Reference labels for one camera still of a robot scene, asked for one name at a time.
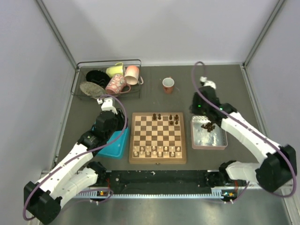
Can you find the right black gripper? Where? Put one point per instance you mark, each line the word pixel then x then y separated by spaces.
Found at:
pixel 192 108

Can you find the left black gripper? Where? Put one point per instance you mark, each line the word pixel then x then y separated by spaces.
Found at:
pixel 121 118

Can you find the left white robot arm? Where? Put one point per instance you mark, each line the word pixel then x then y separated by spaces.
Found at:
pixel 45 198

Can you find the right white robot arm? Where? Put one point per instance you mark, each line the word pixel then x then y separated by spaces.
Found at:
pixel 276 165

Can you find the dark pieces pile in tin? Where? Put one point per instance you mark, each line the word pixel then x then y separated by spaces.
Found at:
pixel 208 126

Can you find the wooden chess board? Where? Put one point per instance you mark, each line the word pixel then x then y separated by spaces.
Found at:
pixel 148 132

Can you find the white queen chess piece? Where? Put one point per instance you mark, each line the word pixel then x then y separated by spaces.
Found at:
pixel 154 153

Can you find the blue plastic tray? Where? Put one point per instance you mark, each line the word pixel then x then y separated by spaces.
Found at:
pixel 116 149

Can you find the grey speckled plate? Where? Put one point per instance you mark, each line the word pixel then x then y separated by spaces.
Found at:
pixel 92 90

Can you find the brown mug white inside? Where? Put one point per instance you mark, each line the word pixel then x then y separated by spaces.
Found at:
pixel 168 85

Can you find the pink metal tin tray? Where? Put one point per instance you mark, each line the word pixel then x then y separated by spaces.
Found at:
pixel 203 140

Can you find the pink floral mug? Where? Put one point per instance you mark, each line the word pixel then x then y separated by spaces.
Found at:
pixel 117 85

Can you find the black ridged bowl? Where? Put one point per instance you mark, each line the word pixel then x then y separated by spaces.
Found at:
pixel 98 77

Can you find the pink white mug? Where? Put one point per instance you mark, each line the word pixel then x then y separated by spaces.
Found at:
pixel 132 75

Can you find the yellow mug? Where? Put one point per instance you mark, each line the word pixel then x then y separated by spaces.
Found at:
pixel 118 68

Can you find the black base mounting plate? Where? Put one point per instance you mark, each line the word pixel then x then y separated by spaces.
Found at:
pixel 162 182

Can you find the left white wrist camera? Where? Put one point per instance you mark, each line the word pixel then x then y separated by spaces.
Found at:
pixel 107 104

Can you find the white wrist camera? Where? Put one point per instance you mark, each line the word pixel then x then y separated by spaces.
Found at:
pixel 205 82
pixel 107 104

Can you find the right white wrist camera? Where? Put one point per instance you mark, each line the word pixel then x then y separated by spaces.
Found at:
pixel 205 82

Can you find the black wire dish rack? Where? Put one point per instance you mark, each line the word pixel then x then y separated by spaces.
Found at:
pixel 83 68

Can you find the white slotted cable duct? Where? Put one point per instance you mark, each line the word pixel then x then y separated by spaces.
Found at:
pixel 215 193

